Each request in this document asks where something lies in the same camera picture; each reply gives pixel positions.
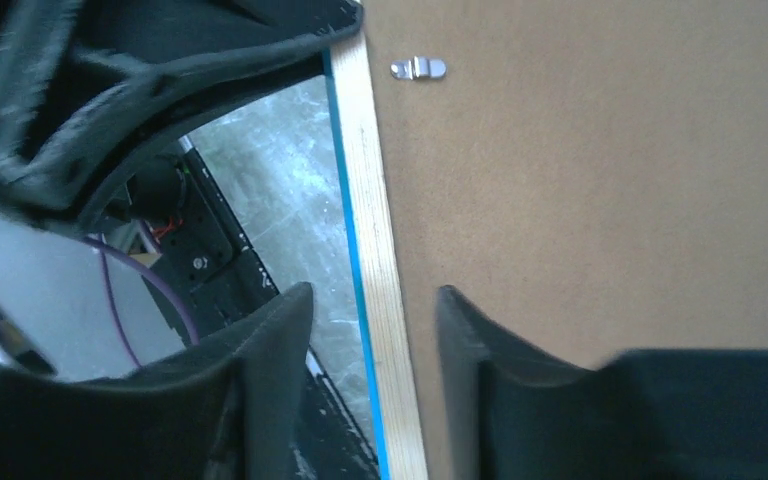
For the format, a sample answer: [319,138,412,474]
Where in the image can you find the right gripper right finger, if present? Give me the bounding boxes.
[435,286,768,479]

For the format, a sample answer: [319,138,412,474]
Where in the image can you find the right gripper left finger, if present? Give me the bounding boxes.
[0,282,313,479]

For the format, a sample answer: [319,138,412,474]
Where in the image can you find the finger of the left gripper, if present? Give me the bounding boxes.
[0,1,364,229]

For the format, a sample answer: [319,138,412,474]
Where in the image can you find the brown frame backing board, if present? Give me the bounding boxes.
[365,1,768,479]

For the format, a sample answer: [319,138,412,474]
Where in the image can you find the blue wooden picture frame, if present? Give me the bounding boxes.
[325,33,428,479]

